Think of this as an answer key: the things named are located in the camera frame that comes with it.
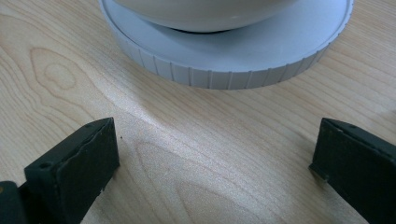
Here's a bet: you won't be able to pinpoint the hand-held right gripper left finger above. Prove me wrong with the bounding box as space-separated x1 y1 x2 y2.
18 117 120 224

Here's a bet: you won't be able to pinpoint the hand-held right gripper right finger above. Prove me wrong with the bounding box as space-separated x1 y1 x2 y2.
308 117 396 224

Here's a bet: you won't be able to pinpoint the white key stand with post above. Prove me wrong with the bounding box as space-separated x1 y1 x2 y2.
97 0 355 91

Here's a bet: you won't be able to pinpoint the white bowl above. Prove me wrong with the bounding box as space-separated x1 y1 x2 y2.
113 0 300 34

